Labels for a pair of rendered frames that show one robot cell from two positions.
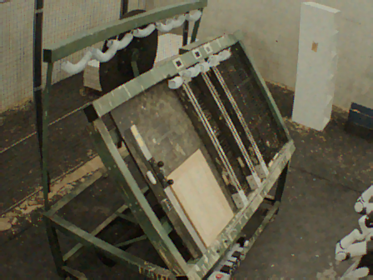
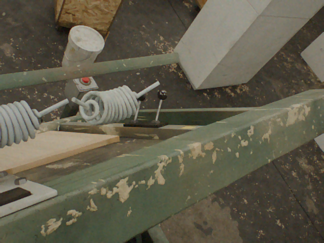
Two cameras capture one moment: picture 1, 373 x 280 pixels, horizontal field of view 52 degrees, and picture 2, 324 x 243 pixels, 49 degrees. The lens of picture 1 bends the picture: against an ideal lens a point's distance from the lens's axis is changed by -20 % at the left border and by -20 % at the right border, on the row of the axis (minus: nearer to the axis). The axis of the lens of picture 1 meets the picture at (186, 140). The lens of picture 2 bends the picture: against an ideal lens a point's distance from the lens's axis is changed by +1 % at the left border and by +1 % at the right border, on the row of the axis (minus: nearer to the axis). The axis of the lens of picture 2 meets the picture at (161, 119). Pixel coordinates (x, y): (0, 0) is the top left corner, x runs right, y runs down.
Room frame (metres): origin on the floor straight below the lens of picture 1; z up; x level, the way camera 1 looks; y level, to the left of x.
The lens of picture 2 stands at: (3.22, 0.17, 2.33)
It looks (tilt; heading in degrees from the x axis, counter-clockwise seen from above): 44 degrees down; 179
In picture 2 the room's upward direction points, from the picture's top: 39 degrees clockwise
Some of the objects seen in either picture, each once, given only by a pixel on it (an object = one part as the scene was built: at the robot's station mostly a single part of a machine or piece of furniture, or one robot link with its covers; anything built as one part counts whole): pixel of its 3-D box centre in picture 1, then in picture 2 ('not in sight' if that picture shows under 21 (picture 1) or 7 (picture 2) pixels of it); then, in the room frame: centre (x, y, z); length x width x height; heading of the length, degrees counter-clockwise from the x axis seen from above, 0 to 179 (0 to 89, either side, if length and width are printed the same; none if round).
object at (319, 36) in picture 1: (318, 62); not in sight; (6.39, -2.03, 1.03); 0.61 x 0.58 x 2.05; 148
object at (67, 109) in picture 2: not in sight; (59, 134); (1.91, -0.26, 0.38); 0.06 x 0.06 x 0.75; 63
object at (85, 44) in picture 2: not in sight; (83, 48); (0.97, -0.70, 0.24); 0.32 x 0.30 x 0.47; 148
